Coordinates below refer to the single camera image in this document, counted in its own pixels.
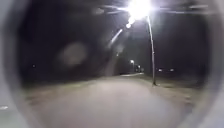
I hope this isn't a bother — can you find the dark grass verge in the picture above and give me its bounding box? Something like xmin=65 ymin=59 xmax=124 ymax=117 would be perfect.
xmin=20 ymin=76 xmax=111 ymax=104
xmin=133 ymin=73 xmax=208 ymax=108

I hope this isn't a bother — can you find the grey paved path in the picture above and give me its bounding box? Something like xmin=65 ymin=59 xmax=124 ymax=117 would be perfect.
xmin=29 ymin=73 xmax=198 ymax=128

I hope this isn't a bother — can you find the street lamp pole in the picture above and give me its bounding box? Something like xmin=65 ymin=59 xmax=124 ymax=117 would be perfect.
xmin=126 ymin=0 xmax=158 ymax=87

